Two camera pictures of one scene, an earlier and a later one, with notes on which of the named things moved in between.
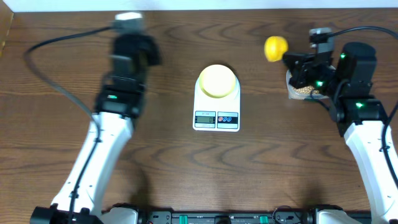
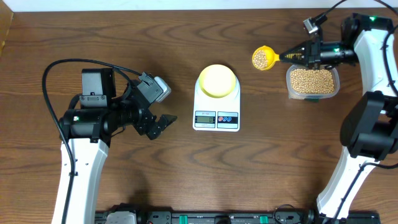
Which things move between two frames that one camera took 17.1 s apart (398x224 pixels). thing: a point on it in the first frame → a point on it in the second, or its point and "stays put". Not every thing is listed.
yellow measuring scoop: [274, 47] → [264, 58]
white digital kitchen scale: [217, 114] stays put
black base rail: [245, 216] stays put
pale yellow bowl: [217, 81] stays put
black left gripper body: [150, 56] → [140, 119]
